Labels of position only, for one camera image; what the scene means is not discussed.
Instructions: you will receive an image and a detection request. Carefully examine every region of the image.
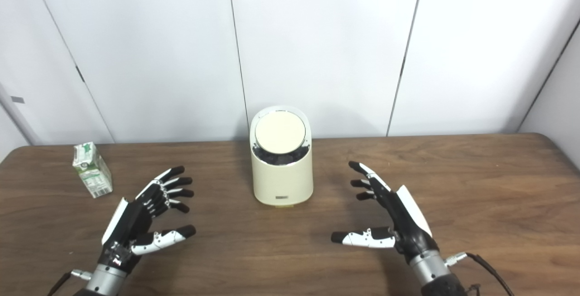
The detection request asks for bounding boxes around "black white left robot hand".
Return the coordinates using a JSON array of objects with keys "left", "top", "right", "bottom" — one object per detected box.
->
[{"left": 99, "top": 165, "right": 197, "bottom": 274}]

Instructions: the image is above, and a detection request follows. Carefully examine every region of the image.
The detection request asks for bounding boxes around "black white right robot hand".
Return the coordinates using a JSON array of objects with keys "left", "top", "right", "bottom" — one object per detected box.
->
[{"left": 331, "top": 161, "right": 439, "bottom": 265}]

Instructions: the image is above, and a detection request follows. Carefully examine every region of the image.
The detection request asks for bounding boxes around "green white milk carton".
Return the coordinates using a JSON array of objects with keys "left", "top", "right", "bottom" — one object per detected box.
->
[{"left": 72, "top": 142, "right": 113, "bottom": 198}]

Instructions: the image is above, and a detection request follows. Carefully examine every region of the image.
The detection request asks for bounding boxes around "round cream bin lid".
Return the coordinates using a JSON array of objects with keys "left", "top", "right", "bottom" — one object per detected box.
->
[{"left": 255, "top": 111, "right": 306, "bottom": 154}]

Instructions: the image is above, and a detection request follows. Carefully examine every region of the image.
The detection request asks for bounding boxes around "cream-colored bin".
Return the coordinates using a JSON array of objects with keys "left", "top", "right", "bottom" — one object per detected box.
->
[{"left": 250, "top": 106, "right": 314, "bottom": 207}]

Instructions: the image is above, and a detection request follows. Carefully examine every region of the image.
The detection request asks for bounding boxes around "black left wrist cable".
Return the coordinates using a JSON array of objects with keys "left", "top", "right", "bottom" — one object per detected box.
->
[{"left": 48, "top": 270, "right": 93, "bottom": 296}]

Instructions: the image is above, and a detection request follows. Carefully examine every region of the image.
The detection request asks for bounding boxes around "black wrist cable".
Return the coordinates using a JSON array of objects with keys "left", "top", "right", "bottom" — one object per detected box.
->
[
  {"left": 444, "top": 252, "right": 515, "bottom": 296},
  {"left": 48, "top": 270, "right": 93, "bottom": 296}
]

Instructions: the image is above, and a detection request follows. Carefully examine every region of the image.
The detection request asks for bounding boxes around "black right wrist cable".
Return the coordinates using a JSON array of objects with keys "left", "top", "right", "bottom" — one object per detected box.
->
[{"left": 444, "top": 252, "right": 515, "bottom": 296}]

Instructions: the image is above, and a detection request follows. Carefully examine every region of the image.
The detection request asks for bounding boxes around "black bin liner bag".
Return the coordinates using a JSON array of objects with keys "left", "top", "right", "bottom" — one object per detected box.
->
[{"left": 252, "top": 142, "right": 311, "bottom": 165}]

